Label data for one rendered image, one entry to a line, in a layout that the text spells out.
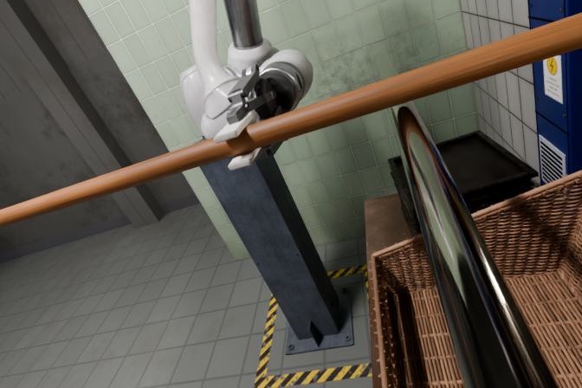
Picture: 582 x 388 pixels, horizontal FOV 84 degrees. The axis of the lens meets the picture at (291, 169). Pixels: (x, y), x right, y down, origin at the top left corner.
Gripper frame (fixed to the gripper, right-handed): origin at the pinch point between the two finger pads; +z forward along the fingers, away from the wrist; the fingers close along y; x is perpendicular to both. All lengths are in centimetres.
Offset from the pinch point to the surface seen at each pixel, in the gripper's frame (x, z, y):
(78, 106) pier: 229, -200, -11
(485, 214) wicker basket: -31, -26, 40
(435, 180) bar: -19.7, 16.2, 1.6
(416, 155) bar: -19.1, 12.1, 1.7
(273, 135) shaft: -4.9, 1.8, 0.1
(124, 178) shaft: 18.0, 1.7, -0.3
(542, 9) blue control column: -52, -47, 7
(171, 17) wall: 65, -120, -30
